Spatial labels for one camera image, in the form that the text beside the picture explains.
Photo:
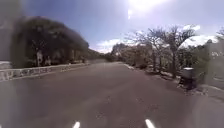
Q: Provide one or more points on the dark bin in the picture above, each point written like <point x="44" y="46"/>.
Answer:
<point x="188" y="77"/>

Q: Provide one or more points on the low stone wall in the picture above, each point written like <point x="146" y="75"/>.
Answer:
<point x="30" y="71"/>

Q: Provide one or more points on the robot's own part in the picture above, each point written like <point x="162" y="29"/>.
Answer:
<point x="76" y="125"/>
<point x="149" y="124"/>

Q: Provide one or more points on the row of dark trees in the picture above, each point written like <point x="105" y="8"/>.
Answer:
<point x="50" y="40"/>

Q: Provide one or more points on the dark hill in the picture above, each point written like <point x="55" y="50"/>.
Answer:
<point x="96" y="55"/>

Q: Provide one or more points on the row of bare trees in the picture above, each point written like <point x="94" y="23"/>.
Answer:
<point x="156" y="50"/>

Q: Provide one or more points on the grey asphalt road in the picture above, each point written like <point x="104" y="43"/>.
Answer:
<point x="106" y="90"/>

